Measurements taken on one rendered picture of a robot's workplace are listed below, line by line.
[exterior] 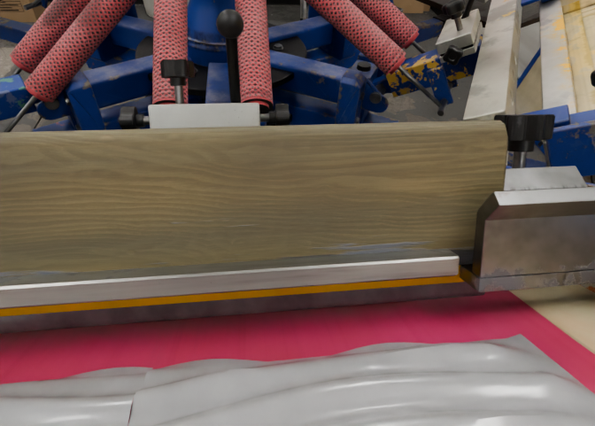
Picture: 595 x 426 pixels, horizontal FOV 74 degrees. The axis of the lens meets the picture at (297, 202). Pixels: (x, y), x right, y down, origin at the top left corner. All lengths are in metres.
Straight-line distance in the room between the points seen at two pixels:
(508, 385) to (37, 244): 0.21
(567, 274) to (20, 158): 0.27
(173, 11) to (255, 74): 0.16
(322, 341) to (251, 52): 0.49
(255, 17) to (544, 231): 0.53
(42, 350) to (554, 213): 0.26
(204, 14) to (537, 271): 0.80
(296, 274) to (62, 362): 0.12
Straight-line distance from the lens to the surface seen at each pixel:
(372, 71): 0.86
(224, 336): 0.22
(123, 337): 0.23
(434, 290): 0.24
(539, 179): 0.29
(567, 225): 0.24
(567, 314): 0.27
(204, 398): 0.18
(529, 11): 1.72
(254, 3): 0.68
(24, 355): 0.24
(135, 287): 0.20
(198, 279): 0.19
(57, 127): 0.96
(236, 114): 0.47
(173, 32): 0.66
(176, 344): 0.22
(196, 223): 0.19
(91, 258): 0.21
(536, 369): 0.21
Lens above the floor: 1.41
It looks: 45 degrees down
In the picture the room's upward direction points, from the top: 4 degrees clockwise
